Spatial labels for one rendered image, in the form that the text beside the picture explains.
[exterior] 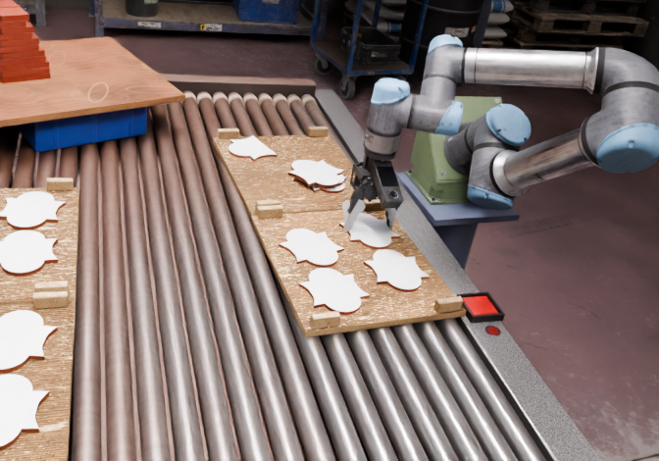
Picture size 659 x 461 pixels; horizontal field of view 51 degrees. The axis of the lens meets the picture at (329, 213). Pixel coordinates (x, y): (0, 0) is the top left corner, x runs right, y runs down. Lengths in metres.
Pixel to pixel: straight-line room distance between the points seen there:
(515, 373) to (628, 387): 1.66
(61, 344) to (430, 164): 1.10
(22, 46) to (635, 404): 2.42
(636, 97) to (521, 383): 0.59
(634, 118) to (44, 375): 1.15
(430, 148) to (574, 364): 1.37
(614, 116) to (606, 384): 1.69
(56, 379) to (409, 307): 0.67
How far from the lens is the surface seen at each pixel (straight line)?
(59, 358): 1.26
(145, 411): 1.19
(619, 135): 1.44
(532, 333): 3.07
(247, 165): 1.84
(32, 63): 2.01
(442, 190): 1.94
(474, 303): 1.50
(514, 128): 1.79
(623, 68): 1.51
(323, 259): 1.49
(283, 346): 1.30
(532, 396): 1.36
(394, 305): 1.42
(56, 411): 1.17
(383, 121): 1.49
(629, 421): 2.88
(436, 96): 1.50
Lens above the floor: 1.79
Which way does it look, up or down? 31 degrees down
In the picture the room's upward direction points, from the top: 10 degrees clockwise
